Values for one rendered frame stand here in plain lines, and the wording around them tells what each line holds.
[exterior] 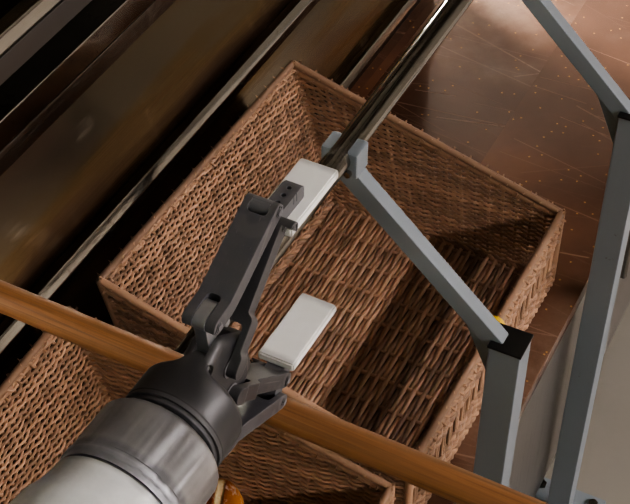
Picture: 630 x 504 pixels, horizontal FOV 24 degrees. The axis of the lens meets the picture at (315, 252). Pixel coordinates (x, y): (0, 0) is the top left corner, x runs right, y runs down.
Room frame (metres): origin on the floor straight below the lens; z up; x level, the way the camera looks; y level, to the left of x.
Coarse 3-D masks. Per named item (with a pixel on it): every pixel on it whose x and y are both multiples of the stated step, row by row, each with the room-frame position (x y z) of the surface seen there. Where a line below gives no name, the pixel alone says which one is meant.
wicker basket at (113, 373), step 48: (48, 336) 1.25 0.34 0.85; (48, 384) 1.22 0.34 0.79; (96, 384) 1.28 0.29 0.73; (0, 432) 1.13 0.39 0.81; (48, 432) 1.18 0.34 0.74; (0, 480) 1.10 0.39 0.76; (240, 480) 1.20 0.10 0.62; (288, 480) 1.17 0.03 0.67; (336, 480) 1.13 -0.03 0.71; (384, 480) 1.11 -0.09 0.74
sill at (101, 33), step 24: (96, 0) 1.52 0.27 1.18; (120, 0) 1.52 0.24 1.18; (144, 0) 1.56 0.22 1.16; (72, 24) 1.47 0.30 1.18; (96, 24) 1.47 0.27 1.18; (120, 24) 1.50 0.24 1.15; (48, 48) 1.42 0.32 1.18; (72, 48) 1.42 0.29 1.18; (96, 48) 1.45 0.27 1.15; (24, 72) 1.37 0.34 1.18; (48, 72) 1.37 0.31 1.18; (72, 72) 1.41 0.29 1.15; (0, 96) 1.33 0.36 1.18; (24, 96) 1.33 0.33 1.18; (48, 96) 1.36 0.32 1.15; (0, 120) 1.28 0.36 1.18; (24, 120) 1.32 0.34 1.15; (0, 144) 1.28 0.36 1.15
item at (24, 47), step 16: (0, 0) 1.19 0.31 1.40; (16, 0) 1.19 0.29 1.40; (64, 0) 1.18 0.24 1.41; (80, 0) 1.20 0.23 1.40; (0, 16) 1.16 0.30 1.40; (48, 16) 1.16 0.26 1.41; (64, 16) 1.18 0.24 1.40; (32, 32) 1.13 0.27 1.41; (48, 32) 1.15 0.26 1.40; (16, 48) 1.11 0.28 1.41; (32, 48) 1.13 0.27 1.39; (0, 64) 1.09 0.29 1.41; (16, 64) 1.10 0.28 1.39; (0, 80) 1.08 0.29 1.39
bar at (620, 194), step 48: (528, 0) 1.65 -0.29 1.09; (432, 48) 1.44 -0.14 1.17; (576, 48) 1.62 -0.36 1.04; (384, 96) 1.33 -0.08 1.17; (624, 96) 1.60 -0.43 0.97; (336, 144) 1.25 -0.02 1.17; (624, 144) 1.57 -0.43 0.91; (384, 192) 1.24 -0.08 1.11; (624, 192) 1.56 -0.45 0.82; (288, 240) 1.10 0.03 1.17; (624, 240) 1.57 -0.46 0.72; (192, 336) 0.96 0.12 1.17; (480, 336) 1.16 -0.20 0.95; (528, 336) 1.16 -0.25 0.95; (576, 384) 1.57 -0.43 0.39; (480, 432) 1.14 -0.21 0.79; (576, 432) 1.56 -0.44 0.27; (576, 480) 1.58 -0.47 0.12
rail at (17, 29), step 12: (24, 0) 1.15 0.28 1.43; (36, 0) 1.15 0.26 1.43; (48, 0) 1.16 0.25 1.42; (60, 0) 1.18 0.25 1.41; (12, 12) 1.13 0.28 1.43; (24, 12) 1.13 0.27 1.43; (36, 12) 1.14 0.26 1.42; (0, 24) 1.12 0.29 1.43; (12, 24) 1.12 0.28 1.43; (24, 24) 1.13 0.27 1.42; (0, 36) 1.10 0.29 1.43; (12, 36) 1.11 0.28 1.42; (0, 48) 1.09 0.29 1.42
